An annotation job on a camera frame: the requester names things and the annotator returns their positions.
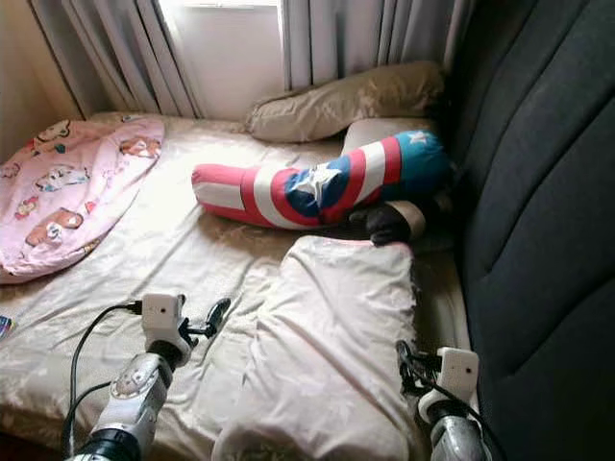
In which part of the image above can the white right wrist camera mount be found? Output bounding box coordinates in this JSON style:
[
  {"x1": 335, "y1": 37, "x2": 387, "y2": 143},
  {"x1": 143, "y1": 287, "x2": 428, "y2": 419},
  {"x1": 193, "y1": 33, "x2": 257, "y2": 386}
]
[{"x1": 418, "y1": 346, "x2": 481, "y2": 424}]

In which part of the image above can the dark grey upholstered cushion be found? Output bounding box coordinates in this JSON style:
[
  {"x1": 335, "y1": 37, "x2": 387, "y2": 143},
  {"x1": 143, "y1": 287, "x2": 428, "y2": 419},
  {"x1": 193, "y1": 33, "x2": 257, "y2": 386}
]
[{"x1": 442, "y1": 0, "x2": 615, "y2": 461}]

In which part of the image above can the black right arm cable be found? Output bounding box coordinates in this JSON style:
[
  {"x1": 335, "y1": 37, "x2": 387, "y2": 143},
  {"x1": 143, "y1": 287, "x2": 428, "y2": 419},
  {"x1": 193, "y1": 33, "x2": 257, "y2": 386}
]
[{"x1": 394, "y1": 339, "x2": 510, "y2": 461}]

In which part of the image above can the bright window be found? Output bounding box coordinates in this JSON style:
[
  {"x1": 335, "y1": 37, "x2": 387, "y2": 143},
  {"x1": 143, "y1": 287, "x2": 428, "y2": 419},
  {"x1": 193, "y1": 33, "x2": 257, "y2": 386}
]
[{"x1": 159, "y1": 0, "x2": 289, "y2": 121}]

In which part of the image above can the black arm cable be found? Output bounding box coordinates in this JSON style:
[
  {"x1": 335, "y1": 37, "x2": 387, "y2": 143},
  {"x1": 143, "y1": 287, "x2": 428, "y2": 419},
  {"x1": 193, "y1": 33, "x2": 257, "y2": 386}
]
[
  {"x1": 394, "y1": 339, "x2": 510, "y2": 461},
  {"x1": 61, "y1": 301, "x2": 145, "y2": 457}
]

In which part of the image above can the beige pillow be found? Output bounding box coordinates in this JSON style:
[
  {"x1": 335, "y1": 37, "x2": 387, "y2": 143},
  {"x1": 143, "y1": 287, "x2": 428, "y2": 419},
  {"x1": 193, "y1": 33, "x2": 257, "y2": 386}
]
[
  {"x1": 341, "y1": 117, "x2": 438, "y2": 155},
  {"x1": 245, "y1": 61, "x2": 448, "y2": 145}
]

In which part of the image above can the black plush with beige band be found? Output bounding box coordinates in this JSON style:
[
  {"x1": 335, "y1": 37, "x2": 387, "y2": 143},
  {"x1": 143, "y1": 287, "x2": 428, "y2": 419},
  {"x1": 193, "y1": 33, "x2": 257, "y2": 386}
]
[{"x1": 351, "y1": 200, "x2": 429, "y2": 246}]

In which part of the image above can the pale pink pillow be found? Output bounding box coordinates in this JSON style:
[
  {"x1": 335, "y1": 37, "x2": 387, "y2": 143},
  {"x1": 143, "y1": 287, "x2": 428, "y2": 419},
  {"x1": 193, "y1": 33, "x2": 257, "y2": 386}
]
[{"x1": 211, "y1": 235, "x2": 429, "y2": 461}]

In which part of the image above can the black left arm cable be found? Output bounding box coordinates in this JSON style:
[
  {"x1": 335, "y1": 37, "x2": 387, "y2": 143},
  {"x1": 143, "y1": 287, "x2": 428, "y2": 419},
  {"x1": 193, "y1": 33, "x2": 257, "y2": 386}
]
[{"x1": 61, "y1": 301, "x2": 145, "y2": 457}]

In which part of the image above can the red white blue bolster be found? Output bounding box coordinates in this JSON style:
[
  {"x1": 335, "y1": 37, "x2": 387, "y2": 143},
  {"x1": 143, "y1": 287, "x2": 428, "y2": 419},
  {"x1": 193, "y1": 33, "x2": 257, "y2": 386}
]
[{"x1": 192, "y1": 130, "x2": 455, "y2": 230}]

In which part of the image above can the pink cartoon print quilt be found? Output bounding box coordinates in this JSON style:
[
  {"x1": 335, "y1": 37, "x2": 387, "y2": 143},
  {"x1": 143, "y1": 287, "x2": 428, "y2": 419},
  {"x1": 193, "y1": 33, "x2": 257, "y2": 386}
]
[{"x1": 0, "y1": 113, "x2": 166, "y2": 284}]

